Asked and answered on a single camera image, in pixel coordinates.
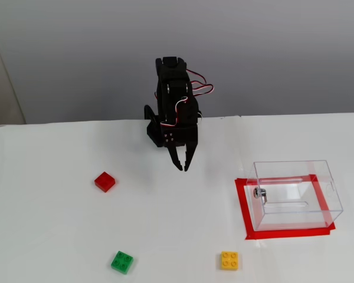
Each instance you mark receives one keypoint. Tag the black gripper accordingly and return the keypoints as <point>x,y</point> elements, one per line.
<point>181,136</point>

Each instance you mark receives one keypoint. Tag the green lego brick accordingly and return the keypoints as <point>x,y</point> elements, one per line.
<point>122,262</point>

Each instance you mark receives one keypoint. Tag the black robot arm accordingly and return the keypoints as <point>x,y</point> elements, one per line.
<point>172,73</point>

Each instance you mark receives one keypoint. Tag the red lego brick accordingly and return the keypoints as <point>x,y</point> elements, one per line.
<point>105,182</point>

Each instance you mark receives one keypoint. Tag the yellow lego brick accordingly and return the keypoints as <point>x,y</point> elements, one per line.
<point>230,260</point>

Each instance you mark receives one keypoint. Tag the transparent plastic box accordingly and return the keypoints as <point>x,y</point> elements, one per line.
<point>298,212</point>

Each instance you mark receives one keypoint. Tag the black table clamp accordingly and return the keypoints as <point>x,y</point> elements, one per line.
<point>152,129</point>

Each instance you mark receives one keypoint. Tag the silver cam lock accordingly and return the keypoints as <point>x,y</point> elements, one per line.
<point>259,194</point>

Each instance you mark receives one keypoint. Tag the red tape square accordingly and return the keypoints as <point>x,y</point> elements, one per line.
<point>283,234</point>

